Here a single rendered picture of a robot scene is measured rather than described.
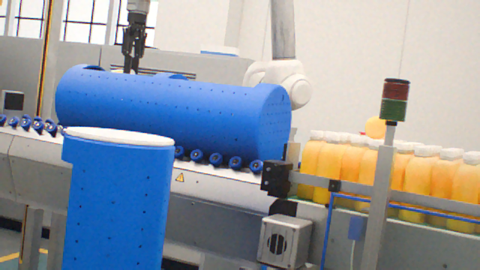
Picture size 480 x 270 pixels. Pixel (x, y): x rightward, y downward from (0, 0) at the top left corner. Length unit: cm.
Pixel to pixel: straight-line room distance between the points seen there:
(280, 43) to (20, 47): 255
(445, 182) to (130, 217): 82
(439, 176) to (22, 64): 339
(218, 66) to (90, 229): 230
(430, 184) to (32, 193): 156
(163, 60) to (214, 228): 201
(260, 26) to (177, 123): 302
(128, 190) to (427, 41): 353
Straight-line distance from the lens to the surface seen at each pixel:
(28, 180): 238
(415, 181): 153
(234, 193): 178
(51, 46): 292
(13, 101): 259
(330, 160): 158
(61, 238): 253
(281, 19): 226
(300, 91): 221
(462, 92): 451
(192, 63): 359
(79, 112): 214
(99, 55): 395
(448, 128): 450
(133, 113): 197
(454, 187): 153
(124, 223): 135
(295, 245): 146
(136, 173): 133
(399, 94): 134
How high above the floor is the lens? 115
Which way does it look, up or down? 3 degrees down
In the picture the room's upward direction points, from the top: 7 degrees clockwise
